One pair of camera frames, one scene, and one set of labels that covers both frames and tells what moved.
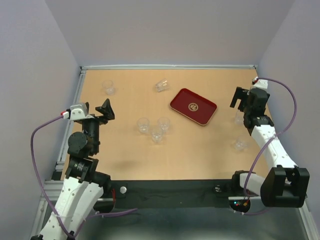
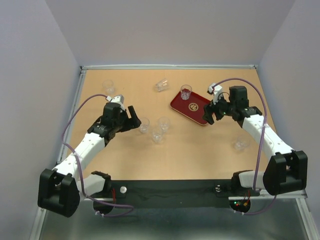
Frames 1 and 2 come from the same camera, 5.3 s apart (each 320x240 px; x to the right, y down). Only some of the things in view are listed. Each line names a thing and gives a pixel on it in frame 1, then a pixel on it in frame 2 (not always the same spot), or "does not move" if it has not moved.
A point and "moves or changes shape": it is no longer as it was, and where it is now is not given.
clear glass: [143, 124] does not move
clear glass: [157, 134] does not move
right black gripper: [240, 93] to [211, 108]
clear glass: [164, 123] does not move
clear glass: [108, 85] does not move
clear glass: [239, 118] moves or changes shape
